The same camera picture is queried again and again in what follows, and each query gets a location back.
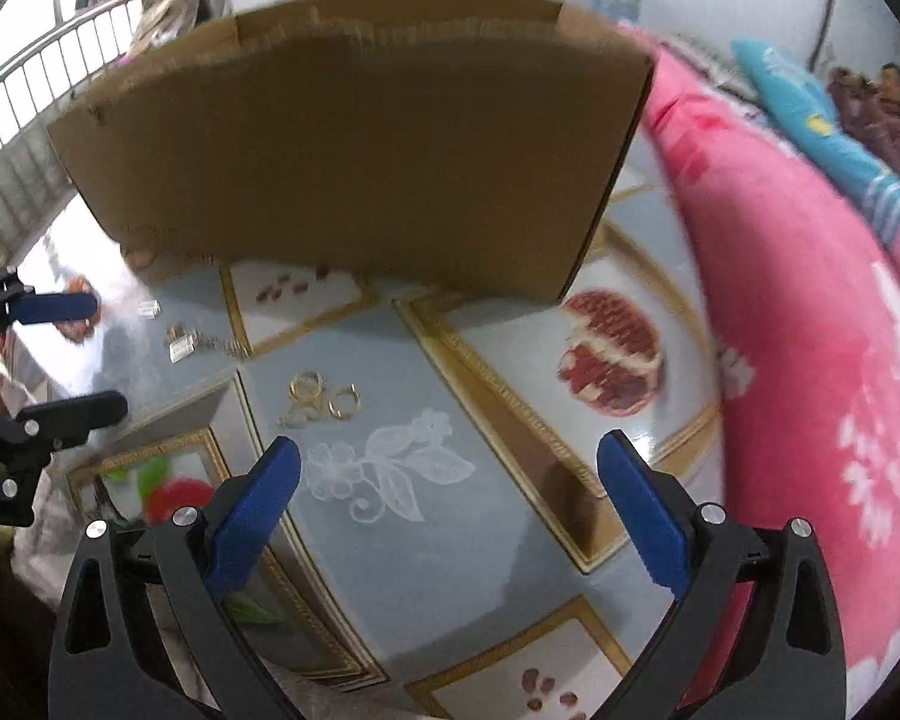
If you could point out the small gold earring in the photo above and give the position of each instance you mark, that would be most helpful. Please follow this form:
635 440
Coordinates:
300 420

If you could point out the metal railing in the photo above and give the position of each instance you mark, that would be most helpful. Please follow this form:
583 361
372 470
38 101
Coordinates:
45 67

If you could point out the blue patterned pillow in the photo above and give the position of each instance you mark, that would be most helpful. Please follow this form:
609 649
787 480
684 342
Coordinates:
817 112

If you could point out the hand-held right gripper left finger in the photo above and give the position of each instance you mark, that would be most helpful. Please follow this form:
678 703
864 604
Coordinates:
259 502

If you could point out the woven straw items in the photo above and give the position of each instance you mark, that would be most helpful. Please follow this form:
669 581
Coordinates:
172 7

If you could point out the small white tag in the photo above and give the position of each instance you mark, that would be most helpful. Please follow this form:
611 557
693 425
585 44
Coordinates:
147 309

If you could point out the gold hoop earring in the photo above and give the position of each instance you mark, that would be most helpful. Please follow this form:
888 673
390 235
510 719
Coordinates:
331 405
294 388

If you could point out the pink floral blanket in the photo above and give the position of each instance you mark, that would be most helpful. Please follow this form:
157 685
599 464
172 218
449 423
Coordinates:
810 405

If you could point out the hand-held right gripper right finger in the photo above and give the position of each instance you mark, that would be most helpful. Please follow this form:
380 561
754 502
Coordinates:
641 502

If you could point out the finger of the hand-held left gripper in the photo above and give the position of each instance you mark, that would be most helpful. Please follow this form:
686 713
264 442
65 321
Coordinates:
82 412
56 307

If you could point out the fruit print tablecloth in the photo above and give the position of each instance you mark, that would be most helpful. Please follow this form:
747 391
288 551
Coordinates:
435 510

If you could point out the brown cardboard box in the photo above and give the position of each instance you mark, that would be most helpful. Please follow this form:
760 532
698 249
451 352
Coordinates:
360 150

